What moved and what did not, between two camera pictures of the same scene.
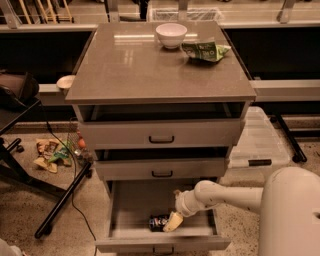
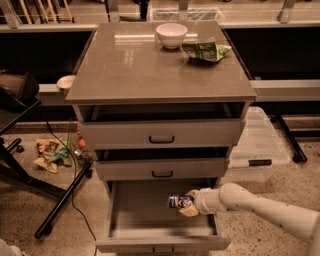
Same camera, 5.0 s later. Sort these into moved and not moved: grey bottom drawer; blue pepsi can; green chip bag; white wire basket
Moved: blue pepsi can
Not moved: grey bottom drawer; white wire basket; green chip bag
